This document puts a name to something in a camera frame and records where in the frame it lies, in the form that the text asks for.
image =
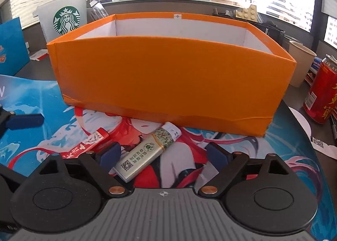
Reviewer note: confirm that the red stick packet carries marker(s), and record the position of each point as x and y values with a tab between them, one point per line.
87	144

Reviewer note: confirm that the orange cardboard box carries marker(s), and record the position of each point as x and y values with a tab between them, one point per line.
171	77

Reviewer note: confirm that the white cup with green logo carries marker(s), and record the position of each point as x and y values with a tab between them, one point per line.
65	19

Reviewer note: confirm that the yellow building brick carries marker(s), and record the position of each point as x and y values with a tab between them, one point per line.
247	13

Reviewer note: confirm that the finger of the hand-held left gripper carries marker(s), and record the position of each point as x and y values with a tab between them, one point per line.
25	121

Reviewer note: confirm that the clear plastic bottle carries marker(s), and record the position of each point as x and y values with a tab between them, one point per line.
98	10

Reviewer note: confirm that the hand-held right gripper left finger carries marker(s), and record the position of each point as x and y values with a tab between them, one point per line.
109	156

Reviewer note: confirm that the blue paper bag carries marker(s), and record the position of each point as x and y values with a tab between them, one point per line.
13	46

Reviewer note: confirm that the black pen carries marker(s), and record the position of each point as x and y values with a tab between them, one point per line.
334	127

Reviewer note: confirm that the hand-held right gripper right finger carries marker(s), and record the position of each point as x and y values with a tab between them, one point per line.
218	155

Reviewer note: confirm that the black mesh desk organizer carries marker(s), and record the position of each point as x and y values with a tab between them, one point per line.
271	31

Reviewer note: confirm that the printed desk mat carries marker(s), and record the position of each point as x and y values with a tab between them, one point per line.
31	93

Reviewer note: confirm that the beige paper cup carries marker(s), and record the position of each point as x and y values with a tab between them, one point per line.
300	64

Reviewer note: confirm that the white paper card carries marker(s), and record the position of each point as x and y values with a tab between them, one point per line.
302	125

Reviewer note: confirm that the red drink can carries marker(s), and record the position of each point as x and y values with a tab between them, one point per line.
322	90

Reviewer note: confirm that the small red white box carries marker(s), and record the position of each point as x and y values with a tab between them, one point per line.
39	54

